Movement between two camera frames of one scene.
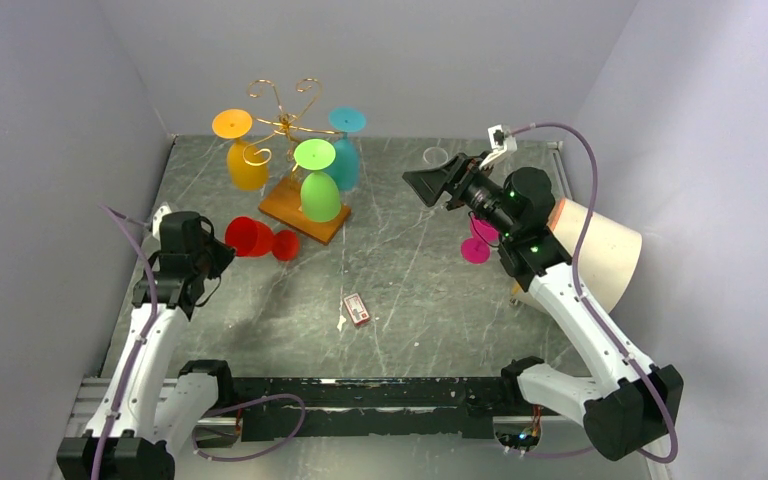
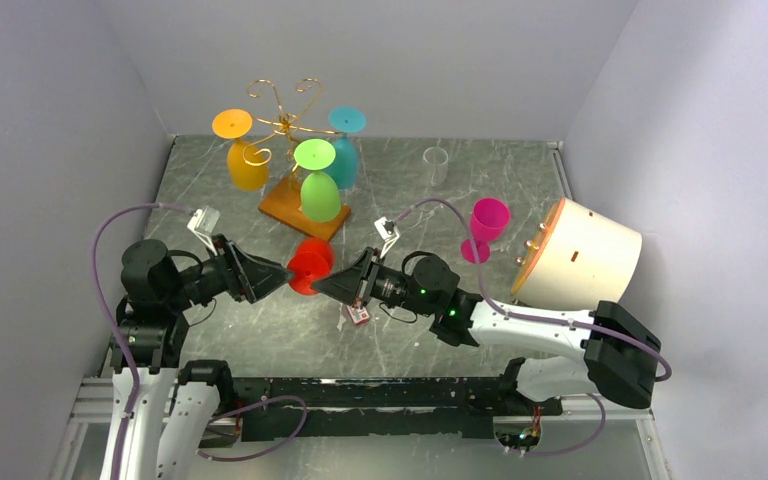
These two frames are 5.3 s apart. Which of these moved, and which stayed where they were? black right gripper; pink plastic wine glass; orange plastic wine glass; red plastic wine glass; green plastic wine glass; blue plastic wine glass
Moved: red plastic wine glass; black right gripper
Stayed: orange plastic wine glass; blue plastic wine glass; pink plastic wine glass; green plastic wine glass
